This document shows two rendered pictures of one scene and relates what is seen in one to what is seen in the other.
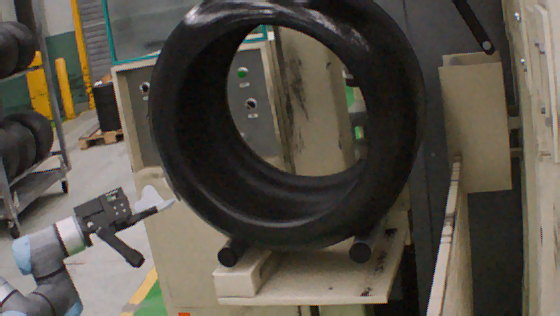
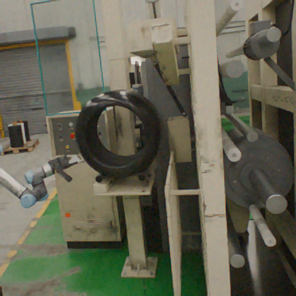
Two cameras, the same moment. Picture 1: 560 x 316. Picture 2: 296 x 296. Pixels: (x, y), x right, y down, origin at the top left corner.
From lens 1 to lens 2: 71 cm
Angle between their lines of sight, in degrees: 9
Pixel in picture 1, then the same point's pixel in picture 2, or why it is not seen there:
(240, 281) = (102, 187)
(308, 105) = (123, 133)
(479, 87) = (180, 127)
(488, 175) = (183, 156)
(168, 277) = (63, 198)
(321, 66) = (128, 119)
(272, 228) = (114, 168)
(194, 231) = (75, 179)
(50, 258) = (39, 178)
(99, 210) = (57, 162)
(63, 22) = not seen: outside the picture
